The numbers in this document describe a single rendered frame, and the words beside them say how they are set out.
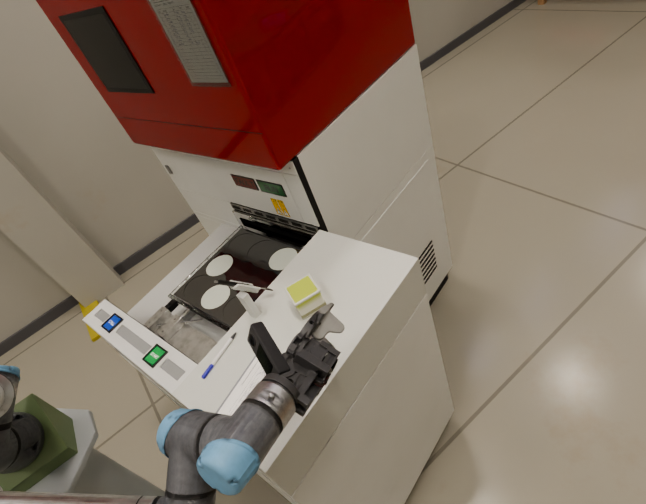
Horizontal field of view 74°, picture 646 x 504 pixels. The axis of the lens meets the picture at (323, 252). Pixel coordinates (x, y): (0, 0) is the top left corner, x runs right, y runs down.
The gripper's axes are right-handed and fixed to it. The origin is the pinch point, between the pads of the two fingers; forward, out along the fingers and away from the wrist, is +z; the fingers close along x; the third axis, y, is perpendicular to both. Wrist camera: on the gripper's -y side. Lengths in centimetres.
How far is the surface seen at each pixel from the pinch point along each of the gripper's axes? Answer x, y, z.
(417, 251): -46, 6, 102
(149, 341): -46, -45, 0
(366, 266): -11.5, -1.1, 33.7
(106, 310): -57, -70, 6
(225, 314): -41, -33, 18
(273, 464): -26.3, 5.0, -17.7
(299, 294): -14.8, -11.1, 15.4
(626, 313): -43, 96, 128
